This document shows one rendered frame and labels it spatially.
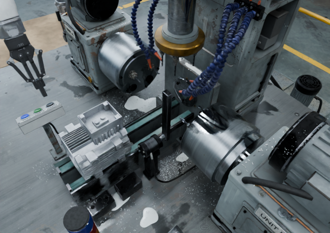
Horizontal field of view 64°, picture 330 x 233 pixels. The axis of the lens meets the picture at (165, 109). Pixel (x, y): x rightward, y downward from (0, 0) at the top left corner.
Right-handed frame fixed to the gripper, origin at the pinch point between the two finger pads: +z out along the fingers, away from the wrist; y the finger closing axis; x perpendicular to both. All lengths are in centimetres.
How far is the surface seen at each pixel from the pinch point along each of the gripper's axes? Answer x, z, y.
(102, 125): -25.8, 13.6, 9.9
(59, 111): -3.5, 10.5, 1.7
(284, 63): 54, 101, 249
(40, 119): -3.5, 10.1, -5.9
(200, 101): -29, 25, 52
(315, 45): 50, 102, 310
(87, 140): -26.0, 15.7, 2.8
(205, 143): -52, 24, 32
